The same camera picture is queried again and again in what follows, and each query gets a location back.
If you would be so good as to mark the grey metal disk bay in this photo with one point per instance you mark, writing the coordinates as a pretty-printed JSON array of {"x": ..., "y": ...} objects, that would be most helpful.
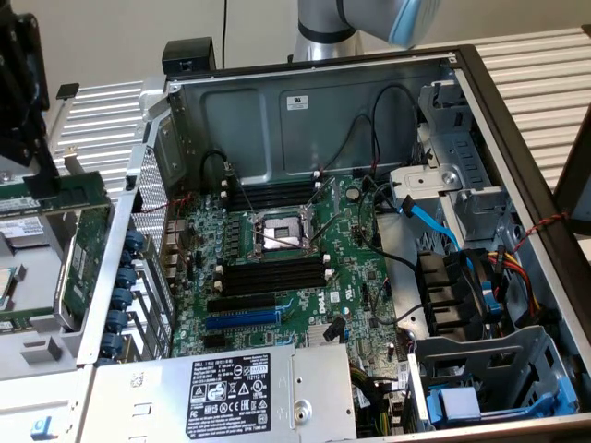
[{"x": 461, "y": 355}]

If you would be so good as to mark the silver hard disk white label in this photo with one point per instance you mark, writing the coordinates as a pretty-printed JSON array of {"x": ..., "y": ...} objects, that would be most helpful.
[{"x": 18, "y": 228}]

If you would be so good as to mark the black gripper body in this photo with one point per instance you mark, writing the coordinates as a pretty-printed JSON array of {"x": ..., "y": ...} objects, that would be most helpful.
[{"x": 23, "y": 60}]

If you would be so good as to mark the silver CPU socket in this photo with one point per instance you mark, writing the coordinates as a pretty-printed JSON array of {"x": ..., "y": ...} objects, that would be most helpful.
[{"x": 281, "y": 231}]

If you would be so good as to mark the blue card retainer clip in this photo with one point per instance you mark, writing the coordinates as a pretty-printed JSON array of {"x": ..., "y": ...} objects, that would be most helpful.
[
  {"x": 122, "y": 299},
  {"x": 135, "y": 241},
  {"x": 125, "y": 278},
  {"x": 117, "y": 321},
  {"x": 112, "y": 345},
  {"x": 127, "y": 258}
]

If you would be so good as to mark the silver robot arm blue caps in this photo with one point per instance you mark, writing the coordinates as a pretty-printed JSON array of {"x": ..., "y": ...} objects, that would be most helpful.
[{"x": 323, "y": 27}]

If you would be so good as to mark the round coin battery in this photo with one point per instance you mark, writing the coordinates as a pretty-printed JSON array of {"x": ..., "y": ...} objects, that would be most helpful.
[{"x": 353, "y": 193}]

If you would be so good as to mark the blue plastic disk carrier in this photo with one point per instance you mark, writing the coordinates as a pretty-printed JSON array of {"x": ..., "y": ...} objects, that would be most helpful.
[{"x": 434, "y": 410}]

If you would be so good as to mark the black box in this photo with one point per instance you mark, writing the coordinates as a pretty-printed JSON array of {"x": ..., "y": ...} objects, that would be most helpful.
[{"x": 184, "y": 55}]

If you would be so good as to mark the metal optical drive bay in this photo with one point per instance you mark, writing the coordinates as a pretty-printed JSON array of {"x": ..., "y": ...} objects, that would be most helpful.
[{"x": 475, "y": 203}]

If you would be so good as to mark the black fan shroud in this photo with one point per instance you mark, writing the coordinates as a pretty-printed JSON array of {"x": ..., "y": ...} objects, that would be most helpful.
[{"x": 438, "y": 286}]

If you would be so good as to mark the green graphics card silver bracket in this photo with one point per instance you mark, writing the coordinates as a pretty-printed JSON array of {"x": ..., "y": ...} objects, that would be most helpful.
[{"x": 85, "y": 258}]

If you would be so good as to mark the green motherboard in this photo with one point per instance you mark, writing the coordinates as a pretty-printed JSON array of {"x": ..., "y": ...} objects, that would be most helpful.
[{"x": 351, "y": 258}]

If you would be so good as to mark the green RAM stick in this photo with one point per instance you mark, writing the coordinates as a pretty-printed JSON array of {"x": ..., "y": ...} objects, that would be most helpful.
[
  {"x": 78, "y": 189},
  {"x": 27, "y": 316}
]

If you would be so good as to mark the short black expansion slot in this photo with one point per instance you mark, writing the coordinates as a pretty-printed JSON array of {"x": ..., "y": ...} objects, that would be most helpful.
[{"x": 214, "y": 341}]

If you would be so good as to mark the blue expansion slot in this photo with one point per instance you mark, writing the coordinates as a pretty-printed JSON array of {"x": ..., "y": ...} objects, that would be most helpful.
[{"x": 240, "y": 320}]

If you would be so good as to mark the blue square latch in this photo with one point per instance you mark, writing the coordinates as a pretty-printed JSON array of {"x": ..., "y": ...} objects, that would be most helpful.
[{"x": 41, "y": 428}]

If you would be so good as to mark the long black expansion slot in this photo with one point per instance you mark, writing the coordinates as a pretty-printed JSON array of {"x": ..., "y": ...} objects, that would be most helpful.
[{"x": 240, "y": 303}]

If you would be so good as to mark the silver power supply with label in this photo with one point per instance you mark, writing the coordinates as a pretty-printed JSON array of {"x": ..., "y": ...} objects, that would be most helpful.
[{"x": 138, "y": 397}]

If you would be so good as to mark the thin metal locking lever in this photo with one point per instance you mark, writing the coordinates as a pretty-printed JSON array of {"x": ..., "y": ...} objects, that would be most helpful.
[
  {"x": 321, "y": 192},
  {"x": 328, "y": 229},
  {"x": 244, "y": 194}
]

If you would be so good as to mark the silver CPU chip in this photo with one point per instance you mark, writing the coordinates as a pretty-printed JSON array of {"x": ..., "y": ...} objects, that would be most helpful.
[{"x": 7, "y": 286}]

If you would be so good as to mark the silver chipset heatsink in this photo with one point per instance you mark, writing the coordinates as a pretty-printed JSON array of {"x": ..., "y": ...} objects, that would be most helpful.
[{"x": 315, "y": 337}]

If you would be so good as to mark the open grey metal PC case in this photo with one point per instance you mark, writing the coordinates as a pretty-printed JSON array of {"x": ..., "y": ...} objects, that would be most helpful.
[{"x": 351, "y": 92}]

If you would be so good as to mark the blue plastic fan clip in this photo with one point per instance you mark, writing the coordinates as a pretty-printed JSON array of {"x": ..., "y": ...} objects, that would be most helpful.
[{"x": 491, "y": 300}]

